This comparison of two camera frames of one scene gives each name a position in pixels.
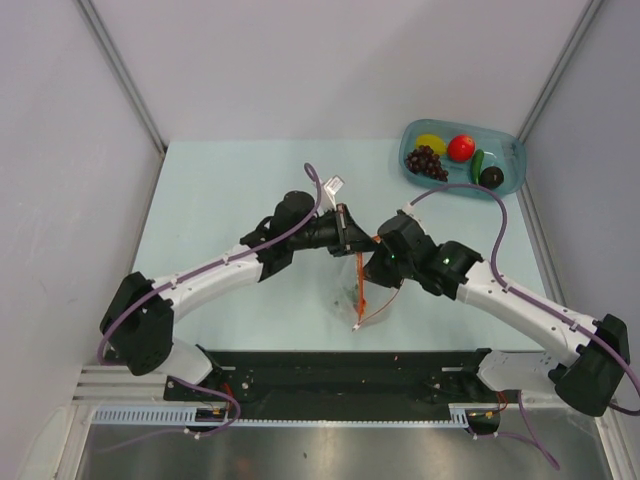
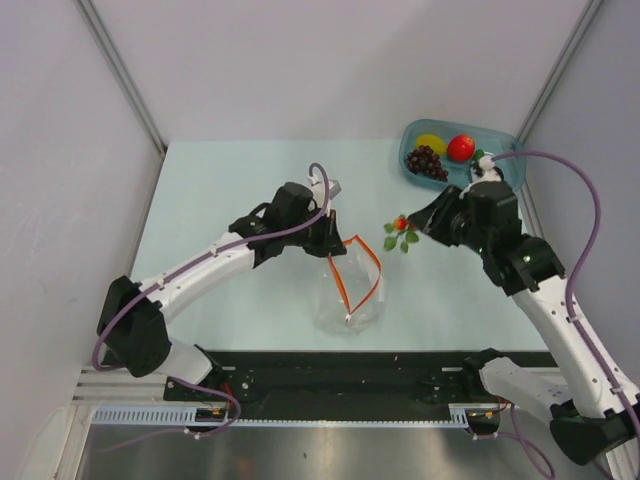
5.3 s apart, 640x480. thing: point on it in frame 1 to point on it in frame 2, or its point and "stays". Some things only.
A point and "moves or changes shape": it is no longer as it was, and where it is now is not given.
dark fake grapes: (423, 160) stays
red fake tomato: (461, 147) stays
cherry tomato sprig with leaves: (357, 295) moves or changes shape
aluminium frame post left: (125, 75) stays
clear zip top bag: (355, 296) moves or changes shape
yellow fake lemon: (438, 145) stays
